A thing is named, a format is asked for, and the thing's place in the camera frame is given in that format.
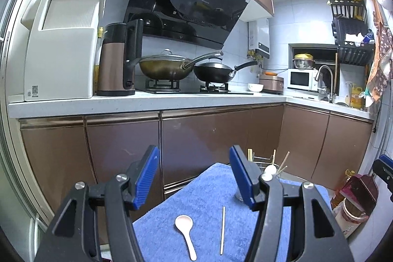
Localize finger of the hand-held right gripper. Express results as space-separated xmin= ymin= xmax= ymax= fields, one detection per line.
xmin=372 ymin=154 xmax=393 ymax=186

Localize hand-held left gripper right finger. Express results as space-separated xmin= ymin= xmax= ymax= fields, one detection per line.
xmin=229 ymin=145 xmax=352 ymax=262

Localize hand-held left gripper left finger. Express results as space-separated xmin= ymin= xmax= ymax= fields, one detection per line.
xmin=34 ymin=145 xmax=160 ymax=262

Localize wire utensil holder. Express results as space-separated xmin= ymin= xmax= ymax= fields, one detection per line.
xmin=235 ymin=154 xmax=289 ymax=204

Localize dark red dustpan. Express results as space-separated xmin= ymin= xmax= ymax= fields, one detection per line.
xmin=339 ymin=174 xmax=379 ymax=213

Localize blue towel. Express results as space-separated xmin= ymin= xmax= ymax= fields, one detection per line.
xmin=132 ymin=162 xmax=330 ymax=262

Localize cooking oil bottle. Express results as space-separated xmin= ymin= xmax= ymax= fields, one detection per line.
xmin=331 ymin=170 xmax=355 ymax=209

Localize brown base cabinets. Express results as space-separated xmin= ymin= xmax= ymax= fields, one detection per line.
xmin=18 ymin=102 xmax=373 ymax=220

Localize white plastic jar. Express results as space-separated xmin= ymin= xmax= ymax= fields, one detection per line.
xmin=333 ymin=199 xmax=369 ymax=239

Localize yellow detergent bottle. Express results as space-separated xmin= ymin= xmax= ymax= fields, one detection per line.
xmin=350 ymin=83 xmax=363 ymax=109

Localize rice cooker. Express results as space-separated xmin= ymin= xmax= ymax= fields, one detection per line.
xmin=259 ymin=71 xmax=284 ymax=95

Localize gas stove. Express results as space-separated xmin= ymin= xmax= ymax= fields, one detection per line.
xmin=137 ymin=79 xmax=255 ymax=95

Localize hanging patterned apron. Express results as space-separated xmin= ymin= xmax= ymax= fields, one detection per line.
xmin=365 ymin=0 xmax=393 ymax=103

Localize black wok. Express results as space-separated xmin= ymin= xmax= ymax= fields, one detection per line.
xmin=193 ymin=61 xmax=258 ymax=83

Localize white microwave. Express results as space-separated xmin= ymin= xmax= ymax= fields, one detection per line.
xmin=287 ymin=69 xmax=320 ymax=92

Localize steel faucet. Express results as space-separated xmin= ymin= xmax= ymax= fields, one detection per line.
xmin=315 ymin=66 xmax=335 ymax=103

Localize wok with glass lid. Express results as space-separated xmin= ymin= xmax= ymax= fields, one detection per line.
xmin=135 ymin=49 xmax=224 ymax=80

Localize brown thermos kettle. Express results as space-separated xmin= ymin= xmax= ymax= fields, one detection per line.
xmin=97 ymin=19 xmax=144 ymax=97

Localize steel bowl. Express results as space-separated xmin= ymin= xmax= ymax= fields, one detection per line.
xmin=293 ymin=59 xmax=314 ymax=70

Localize white cloth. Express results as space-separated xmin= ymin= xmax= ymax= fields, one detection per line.
xmin=344 ymin=32 xmax=364 ymax=46

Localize white water heater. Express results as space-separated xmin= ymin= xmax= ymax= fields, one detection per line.
xmin=247 ymin=18 xmax=271 ymax=59

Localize white countertop appliance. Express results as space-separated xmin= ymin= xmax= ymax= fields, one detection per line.
xmin=21 ymin=0 xmax=109 ymax=102

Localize gold capped bottle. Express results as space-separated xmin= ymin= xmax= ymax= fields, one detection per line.
xmin=94 ymin=27 xmax=105 ymax=94

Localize black wall rack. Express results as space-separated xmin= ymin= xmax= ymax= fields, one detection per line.
xmin=327 ymin=0 xmax=376 ymax=66

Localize sliding door frame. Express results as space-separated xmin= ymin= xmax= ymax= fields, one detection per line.
xmin=0 ymin=0 xmax=80 ymax=235

